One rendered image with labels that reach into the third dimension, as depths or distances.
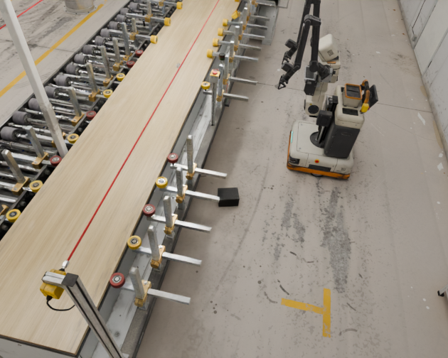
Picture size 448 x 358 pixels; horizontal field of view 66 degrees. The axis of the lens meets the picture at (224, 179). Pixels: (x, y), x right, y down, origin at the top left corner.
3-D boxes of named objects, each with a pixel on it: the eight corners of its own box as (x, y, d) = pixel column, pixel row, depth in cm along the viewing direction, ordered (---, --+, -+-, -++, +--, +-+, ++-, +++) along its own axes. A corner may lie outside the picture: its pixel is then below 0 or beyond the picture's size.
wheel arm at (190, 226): (210, 230, 231) (211, 226, 228) (210, 234, 229) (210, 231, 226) (148, 217, 235) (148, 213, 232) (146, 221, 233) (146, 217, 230)
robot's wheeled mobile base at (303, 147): (345, 143, 413) (352, 126, 394) (348, 181, 370) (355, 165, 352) (289, 133, 418) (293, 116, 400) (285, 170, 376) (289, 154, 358)
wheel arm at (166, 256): (201, 263, 214) (201, 259, 211) (200, 268, 212) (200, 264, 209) (134, 248, 218) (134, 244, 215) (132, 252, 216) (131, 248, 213)
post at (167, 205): (174, 239, 242) (170, 195, 206) (173, 243, 240) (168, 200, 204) (169, 238, 242) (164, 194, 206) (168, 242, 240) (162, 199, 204)
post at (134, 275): (148, 305, 206) (138, 267, 170) (146, 311, 203) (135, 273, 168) (142, 304, 206) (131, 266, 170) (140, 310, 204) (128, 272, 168)
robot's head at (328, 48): (338, 45, 309) (331, 31, 301) (339, 56, 295) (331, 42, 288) (323, 53, 317) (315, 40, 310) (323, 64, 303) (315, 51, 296)
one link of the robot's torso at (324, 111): (326, 114, 361) (333, 94, 343) (326, 131, 342) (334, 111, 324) (301, 110, 363) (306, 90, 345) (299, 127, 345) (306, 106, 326)
